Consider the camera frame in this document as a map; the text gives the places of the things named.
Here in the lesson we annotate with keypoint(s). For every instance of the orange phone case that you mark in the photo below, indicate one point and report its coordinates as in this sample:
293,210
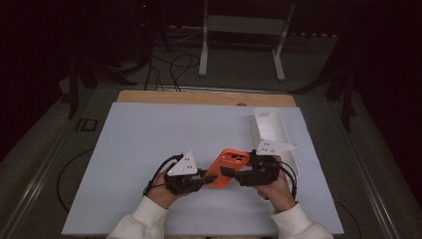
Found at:
220,166

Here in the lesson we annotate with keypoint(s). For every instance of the white metal stand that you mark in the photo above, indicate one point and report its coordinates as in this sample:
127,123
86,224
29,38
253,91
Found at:
245,25

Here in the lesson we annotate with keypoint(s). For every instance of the black stand with legs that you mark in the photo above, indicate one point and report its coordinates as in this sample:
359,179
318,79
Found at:
346,106
73,96

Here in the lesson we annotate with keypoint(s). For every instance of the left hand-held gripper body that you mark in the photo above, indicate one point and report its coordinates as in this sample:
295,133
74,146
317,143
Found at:
182,167

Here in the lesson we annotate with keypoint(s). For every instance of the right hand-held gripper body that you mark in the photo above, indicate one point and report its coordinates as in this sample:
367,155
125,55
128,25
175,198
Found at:
262,174

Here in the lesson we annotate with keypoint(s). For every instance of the pale grey table board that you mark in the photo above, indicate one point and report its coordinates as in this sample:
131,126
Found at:
132,149

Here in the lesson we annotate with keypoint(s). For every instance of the long white plastic box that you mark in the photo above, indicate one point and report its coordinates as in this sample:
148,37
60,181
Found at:
270,124

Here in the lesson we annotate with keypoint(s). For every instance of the person's left hand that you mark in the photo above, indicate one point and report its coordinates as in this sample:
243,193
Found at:
161,194

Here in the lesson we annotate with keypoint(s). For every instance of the black square floor plate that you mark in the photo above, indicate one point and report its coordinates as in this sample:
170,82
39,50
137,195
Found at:
87,124

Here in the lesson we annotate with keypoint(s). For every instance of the person's right hand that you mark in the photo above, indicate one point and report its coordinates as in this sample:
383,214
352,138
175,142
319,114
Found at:
280,195

